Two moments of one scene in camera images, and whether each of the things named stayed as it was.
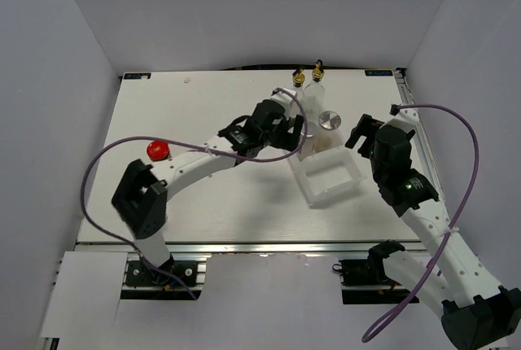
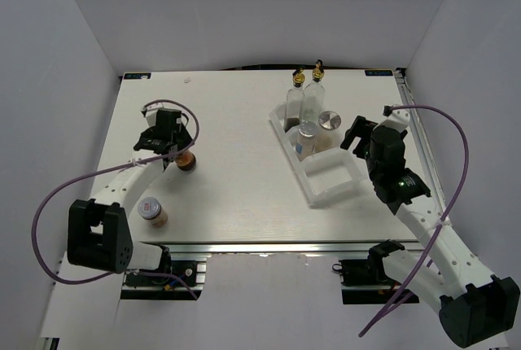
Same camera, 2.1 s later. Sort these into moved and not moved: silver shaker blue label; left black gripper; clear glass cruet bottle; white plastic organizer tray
Moved: left black gripper
Not moved: white plastic organizer tray; clear glass cruet bottle; silver shaker blue label
